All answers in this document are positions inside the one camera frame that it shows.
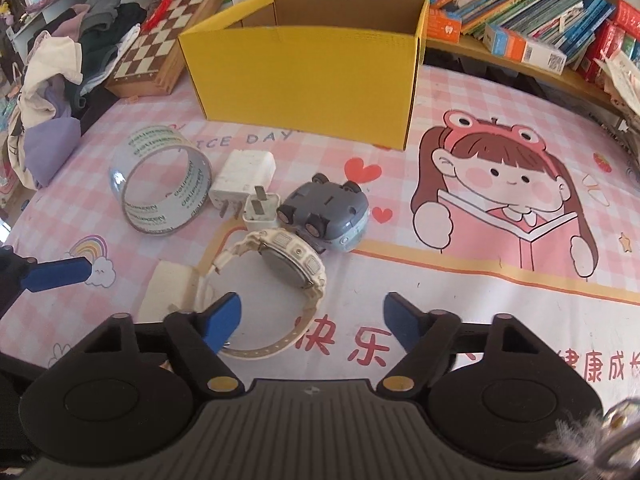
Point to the wooden chessboard box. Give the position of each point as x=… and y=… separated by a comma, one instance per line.
x=165, y=45

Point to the red tassel ornament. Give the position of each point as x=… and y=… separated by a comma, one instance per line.
x=162, y=5

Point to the white wristwatch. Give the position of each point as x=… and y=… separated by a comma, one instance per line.
x=290, y=260

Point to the beige foam block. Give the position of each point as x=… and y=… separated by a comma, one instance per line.
x=167, y=290

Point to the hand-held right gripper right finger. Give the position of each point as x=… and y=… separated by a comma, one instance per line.
x=401, y=324

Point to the red boxes stack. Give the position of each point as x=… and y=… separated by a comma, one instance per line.
x=612, y=40

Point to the pile of papers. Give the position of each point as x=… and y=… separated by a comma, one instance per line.
x=625, y=85

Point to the blue and white box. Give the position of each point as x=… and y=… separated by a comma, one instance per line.
x=525, y=49

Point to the clear tape roll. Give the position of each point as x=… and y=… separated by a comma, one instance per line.
x=150, y=195

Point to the large white charger adapter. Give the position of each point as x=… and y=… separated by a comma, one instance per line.
x=245, y=172

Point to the small white plug adapter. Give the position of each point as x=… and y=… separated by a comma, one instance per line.
x=260, y=212

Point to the orange small box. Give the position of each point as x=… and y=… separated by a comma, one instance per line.
x=444, y=24

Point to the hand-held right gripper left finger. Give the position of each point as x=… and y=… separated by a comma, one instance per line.
x=223, y=321

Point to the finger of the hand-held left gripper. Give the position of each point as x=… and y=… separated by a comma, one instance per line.
x=60, y=273

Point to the blue-grey toy car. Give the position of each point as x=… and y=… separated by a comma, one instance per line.
x=332, y=210

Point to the pile of clothes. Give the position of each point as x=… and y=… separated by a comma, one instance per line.
x=65, y=85

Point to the pink printed desk mat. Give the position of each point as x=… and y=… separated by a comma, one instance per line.
x=500, y=270

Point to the wooden shelf board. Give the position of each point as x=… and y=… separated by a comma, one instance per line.
x=520, y=67

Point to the yellow cardboard box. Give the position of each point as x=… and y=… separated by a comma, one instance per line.
x=310, y=75

